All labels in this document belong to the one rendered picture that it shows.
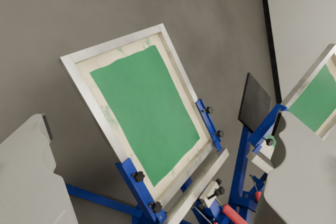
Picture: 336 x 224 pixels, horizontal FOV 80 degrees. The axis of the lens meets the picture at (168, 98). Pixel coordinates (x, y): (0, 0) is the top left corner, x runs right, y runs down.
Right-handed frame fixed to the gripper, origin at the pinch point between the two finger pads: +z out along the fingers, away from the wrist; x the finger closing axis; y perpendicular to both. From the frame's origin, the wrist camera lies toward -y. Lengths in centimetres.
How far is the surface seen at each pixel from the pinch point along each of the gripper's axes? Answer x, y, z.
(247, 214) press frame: 55, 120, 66
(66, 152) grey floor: -75, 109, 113
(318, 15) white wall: 293, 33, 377
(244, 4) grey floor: 168, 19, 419
